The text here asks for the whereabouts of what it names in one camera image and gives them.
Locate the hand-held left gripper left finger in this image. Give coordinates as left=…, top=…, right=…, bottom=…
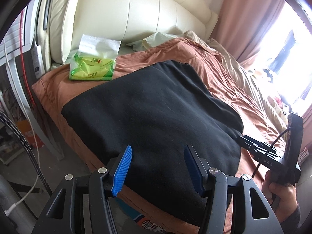
left=36, top=145, right=132, bottom=234

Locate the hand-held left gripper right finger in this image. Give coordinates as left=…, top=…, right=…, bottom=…
left=184, top=145, right=284, bottom=234

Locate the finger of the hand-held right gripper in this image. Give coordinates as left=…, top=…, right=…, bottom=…
left=238, top=135, right=278, bottom=157

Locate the black long-sleeved shirt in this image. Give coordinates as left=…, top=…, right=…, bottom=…
left=61, top=60, right=244, bottom=228

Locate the person's right forearm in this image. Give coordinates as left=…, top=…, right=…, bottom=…
left=278, top=203, right=303, bottom=232

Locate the person's right hand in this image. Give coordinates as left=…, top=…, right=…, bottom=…
left=262, top=169, right=299, bottom=215

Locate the beige duvet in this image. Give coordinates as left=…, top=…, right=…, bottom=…
left=207, top=38, right=290, bottom=132

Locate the black and white plush toy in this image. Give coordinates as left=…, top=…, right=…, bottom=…
left=262, top=69, right=275, bottom=83

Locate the dark hanging garment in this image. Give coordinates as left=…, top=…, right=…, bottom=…
left=269, top=29, right=295, bottom=74

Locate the orange cardboard box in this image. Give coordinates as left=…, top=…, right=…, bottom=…
left=15, top=119, right=44, bottom=149

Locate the window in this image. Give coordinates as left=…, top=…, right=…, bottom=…
left=266, top=5, right=312, bottom=103

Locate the green tissue pack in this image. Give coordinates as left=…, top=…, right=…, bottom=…
left=69, top=34, right=121, bottom=81

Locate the orange-brown blanket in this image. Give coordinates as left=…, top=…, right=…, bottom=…
left=32, top=37, right=287, bottom=234

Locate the pink curtain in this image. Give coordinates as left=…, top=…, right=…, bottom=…
left=212, top=0, right=287, bottom=64

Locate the cream pillow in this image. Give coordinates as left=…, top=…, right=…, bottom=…
left=126, top=30, right=193, bottom=52

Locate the white power strip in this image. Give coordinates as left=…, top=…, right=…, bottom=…
left=30, top=44, right=45, bottom=79

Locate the cream padded headboard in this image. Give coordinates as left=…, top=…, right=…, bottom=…
left=36, top=0, right=218, bottom=65

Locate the white slatted panel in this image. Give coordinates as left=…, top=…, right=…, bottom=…
left=4, top=4, right=35, bottom=64

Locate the white charging cable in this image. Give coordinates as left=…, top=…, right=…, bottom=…
left=4, top=41, right=39, bottom=215

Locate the red cable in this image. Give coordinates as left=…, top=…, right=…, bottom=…
left=21, top=10, right=37, bottom=108

